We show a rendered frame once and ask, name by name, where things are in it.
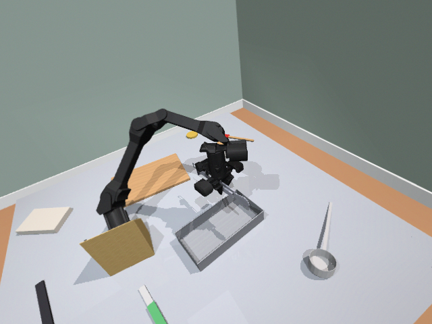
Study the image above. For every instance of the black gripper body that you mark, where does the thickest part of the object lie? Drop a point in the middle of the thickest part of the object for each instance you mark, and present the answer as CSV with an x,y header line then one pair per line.
x,y
217,172

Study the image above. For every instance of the yellow flat disc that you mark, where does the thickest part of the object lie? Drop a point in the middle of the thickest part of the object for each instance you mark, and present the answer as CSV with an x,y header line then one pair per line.
x,y
192,134

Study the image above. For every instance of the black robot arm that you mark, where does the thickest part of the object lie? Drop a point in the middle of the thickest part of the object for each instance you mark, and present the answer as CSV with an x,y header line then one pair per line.
x,y
113,197

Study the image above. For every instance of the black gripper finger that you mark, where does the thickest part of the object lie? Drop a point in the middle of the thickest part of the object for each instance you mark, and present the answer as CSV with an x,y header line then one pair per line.
x,y
228,180
219,189

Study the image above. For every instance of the grey saucepan with long handle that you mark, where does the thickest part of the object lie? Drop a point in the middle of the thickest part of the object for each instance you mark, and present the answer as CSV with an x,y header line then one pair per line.
x,y
321,262

